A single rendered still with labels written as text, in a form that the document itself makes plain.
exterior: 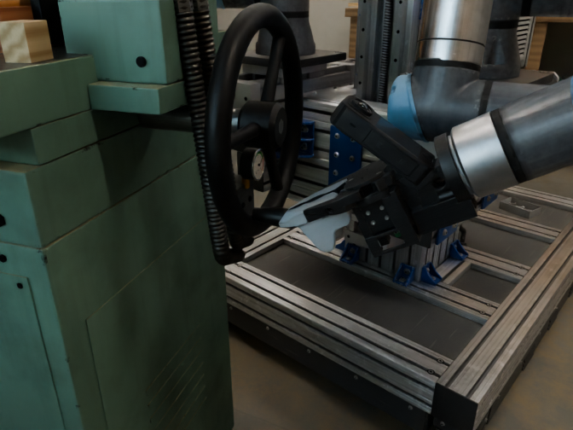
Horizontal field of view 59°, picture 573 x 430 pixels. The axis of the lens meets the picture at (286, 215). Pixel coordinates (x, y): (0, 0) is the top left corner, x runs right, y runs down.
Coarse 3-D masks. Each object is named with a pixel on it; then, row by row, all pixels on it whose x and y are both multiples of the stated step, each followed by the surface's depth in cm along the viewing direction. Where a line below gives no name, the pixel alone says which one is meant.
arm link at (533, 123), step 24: (528, 96) 45; (552, 96) 43; (504, 120) 45; (528, 120) 44; (552, 120) 43; (504, 144) 45; (528, 144) 44; (552, 144) 43; (528, 168) 45; (552, 168) 45
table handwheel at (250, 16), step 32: (256, 32) 56; (288, 32) 65; (224, 64) 51; (288, 64) 70; (224, 96) 51; (288, 96) 74; (160, 128) 68; (192, 128) 66; (224, 128) 51; (256, 128) 61; (288, 128) 76; (224, 160) 52; (288, 160) 75; (224, 192) 54; (288, 192) 74; (256, 224) 63
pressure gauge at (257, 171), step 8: (248, 152) 95; (256, 152) 94; (240, 160) 94; (248, 160) 94; (256, 160) 95; (264, 160) 99; (240, 168) 95; (248, 168) 94; (256, 168) 96; (248, 176) 95; (256, 176) 96; (248, 184) 98
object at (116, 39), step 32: (64, 0) 57; (96, 0) 56; (128, 0) 54; (160, 0) 54; (64, 32) 58; (96, 32) 57; (128, 32) 56; (160, 32) 55; (96, 64) 59; (128, 64) 57; (160, 64) 56
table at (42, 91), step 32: (224, 32) 89; (0, 64) 51; (32, 64) 51; (64, 64) 54; (0, 96) 47; (32, 96) 51; (64, 96) 55; (96, 96) 58; (128, 96) 57; (160, 96) 56; (0, 128) 48
